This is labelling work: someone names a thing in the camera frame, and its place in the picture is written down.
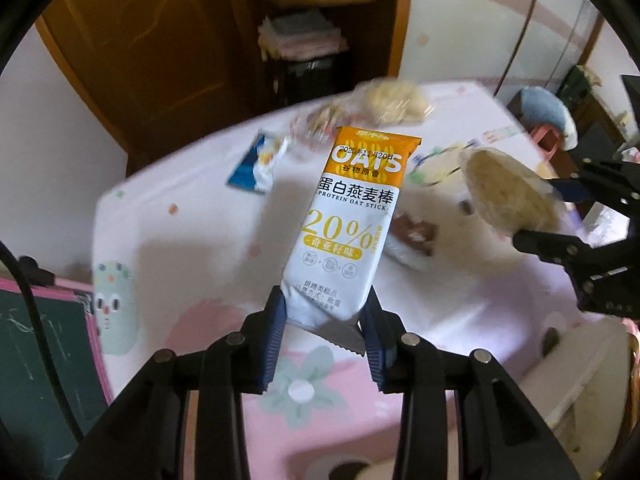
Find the blue white snack packet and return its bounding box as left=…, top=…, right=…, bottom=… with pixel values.
left=227, top=129, right=288, bottom=194

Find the brown wooden door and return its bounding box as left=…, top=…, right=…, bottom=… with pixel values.
left=36, top=0, right=259, bottom=174

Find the yellow puff snack bag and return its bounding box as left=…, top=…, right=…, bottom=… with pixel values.
left=355, top=78, right=433, bottom=125

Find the wooden corner shelf unit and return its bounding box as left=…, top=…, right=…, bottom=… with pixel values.
left=230, top=0, right=410, bottom=110

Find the cartoon printed tablecloth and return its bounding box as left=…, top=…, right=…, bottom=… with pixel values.
left=90, top=79, right=601, bottom=480

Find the white plastic tray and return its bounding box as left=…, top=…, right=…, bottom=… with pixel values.
left=516, top=309, right=634, bottom=441

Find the pastel floral wardrobe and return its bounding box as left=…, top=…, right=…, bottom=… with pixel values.
left=399, top=0, right=617, bottom=102

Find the brown chocolate bar packet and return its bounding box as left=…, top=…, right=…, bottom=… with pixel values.
left=384, top=212, right=438, bottom=272

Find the folded towels stack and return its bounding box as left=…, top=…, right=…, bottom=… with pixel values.
left=258, top=11, right=348, bottom=61

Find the pink plastic stool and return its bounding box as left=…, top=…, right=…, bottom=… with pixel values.
left=529, top=124, right=563, bottom=162

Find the green chalkboard pink frame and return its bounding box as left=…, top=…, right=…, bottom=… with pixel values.
left=1, top=278, right=111, bottom=479

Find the nut cluster packet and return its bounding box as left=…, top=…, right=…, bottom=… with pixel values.
left=291, top=101, right=357, bottom=148

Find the oats protein stick packet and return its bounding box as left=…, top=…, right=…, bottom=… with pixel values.
left=280, top=127, right=422, bottom=354

